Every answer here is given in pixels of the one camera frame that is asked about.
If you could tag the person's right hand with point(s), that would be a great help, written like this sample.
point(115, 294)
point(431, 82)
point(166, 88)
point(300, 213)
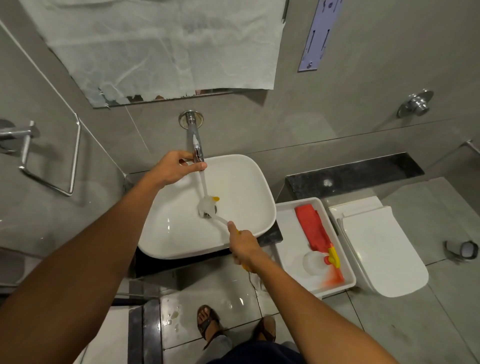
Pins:
point(245, 245)

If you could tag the person's left hand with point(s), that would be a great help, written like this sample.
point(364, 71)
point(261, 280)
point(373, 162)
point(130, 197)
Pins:
point(170, 168)

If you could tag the person's left thumb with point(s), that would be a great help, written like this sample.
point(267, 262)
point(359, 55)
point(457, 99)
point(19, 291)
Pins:
point(193, 167)

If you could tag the person's right thumb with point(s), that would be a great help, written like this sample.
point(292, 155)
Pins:
point(233, 227)

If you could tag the clear brush with yellow tip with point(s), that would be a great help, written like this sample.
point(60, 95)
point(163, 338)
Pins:
point(210, 210)

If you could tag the chrome wall faucet spout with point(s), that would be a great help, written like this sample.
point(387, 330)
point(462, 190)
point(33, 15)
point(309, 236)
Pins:
point(194, 135)

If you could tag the person's left forearm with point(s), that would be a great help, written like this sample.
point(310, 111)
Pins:
point(82, 262)

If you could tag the person's right forearm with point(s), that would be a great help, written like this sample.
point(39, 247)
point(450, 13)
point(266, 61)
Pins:
point(318, 315)

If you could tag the chrome sink drain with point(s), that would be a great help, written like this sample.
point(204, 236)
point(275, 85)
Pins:
point(206, 215)

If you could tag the black vanity counter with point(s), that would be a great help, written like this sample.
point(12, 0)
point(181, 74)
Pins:
point(266, 238)

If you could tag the white ceramic sink basin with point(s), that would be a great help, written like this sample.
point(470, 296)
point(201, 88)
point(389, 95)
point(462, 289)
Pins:
point(240, 187)

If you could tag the white plastic tray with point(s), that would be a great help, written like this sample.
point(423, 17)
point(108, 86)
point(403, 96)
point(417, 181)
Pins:
point(292, 243)

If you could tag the red cloth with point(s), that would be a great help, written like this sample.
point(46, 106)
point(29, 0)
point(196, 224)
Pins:
point(313, 227)

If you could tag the white spray bottle yellow trigger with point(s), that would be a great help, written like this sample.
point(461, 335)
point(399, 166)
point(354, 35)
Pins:
point(322, 262)

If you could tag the brown sandal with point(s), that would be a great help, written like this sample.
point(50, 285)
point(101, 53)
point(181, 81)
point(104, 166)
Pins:
point(267, 330)
point(207, 320)

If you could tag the dark blue shorts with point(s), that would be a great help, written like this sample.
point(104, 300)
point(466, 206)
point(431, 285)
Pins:
point(251, 354)

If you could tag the white crumpled paper sheet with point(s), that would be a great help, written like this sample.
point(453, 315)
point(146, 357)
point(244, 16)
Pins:
point(157, 41)

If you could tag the black stone ledge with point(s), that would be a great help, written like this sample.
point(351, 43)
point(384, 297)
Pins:
point(356, 174)

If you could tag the white toilet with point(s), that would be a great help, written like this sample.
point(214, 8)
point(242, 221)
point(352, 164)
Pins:
point(378, 247)

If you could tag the wall mirror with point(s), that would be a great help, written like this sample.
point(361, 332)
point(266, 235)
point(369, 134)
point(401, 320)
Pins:
point(112, 98)

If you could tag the purple wall sign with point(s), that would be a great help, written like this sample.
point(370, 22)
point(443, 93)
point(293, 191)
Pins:
point(320, 33)

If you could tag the chrome wall valve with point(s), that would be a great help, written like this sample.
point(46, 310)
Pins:
point(416, 103)

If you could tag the chrome wall holder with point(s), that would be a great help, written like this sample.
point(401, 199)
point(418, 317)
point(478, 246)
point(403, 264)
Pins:
point(468, 146)

